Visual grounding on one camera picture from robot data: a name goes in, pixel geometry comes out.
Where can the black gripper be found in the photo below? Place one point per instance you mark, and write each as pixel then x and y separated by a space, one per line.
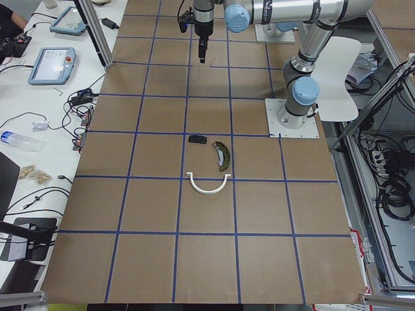
pixel 203 28

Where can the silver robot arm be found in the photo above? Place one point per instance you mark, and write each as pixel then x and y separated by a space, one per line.
pixel 323 17

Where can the black brake pad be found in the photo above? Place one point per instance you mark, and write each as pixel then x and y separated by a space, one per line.
pixel 197 139

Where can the black power adapter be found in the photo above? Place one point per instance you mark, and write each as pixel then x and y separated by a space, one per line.
pixel 109 23

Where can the green brake shoe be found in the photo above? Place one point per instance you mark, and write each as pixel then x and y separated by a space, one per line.
pixel 223 154

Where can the far teach pendant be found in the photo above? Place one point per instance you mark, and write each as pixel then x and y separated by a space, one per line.
pixel 69 22

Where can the teach pendant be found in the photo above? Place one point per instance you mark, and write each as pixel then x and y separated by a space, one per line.
pixel 53 66
pixel 69 22

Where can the white chair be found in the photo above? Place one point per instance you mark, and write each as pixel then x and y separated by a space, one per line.
pixel 331 68

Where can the near teach pendant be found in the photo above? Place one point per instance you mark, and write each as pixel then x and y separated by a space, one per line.
pixel 53 66

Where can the snack bag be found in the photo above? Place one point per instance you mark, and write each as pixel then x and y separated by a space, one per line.
pixel 31 172

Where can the plastic water bottle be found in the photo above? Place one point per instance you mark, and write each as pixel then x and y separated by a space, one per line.
pixel 20 141

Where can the black monitor stand base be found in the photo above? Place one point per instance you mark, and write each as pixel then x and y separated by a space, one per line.
pixel 28 238

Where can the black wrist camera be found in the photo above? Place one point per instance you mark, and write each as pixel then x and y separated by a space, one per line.
pixel 185 20

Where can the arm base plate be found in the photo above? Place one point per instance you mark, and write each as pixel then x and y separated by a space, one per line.
pixel 281 124
pixel 271 34

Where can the aluminium frame post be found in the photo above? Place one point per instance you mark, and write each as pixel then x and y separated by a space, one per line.
pixel 91 21

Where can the white curved plastic bracket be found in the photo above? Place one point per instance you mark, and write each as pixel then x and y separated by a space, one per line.
pixel 208 187

